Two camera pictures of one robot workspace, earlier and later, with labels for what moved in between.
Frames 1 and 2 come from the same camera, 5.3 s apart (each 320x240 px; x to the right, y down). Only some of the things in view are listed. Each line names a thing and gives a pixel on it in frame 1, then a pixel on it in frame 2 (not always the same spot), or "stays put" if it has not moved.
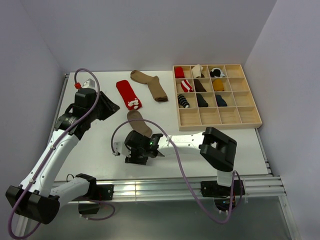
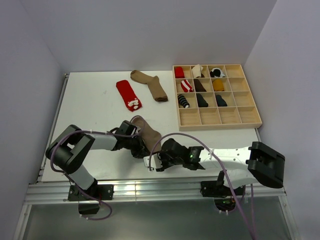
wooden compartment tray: x=214 y=97 stays put
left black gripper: x=110 y=107 to x=141 y=150
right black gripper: x=133 y=159 to x=164 y=166
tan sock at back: x=153 y=83 stays put
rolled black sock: x=201 y=102 stays put
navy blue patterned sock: x=220 y=101 stays put
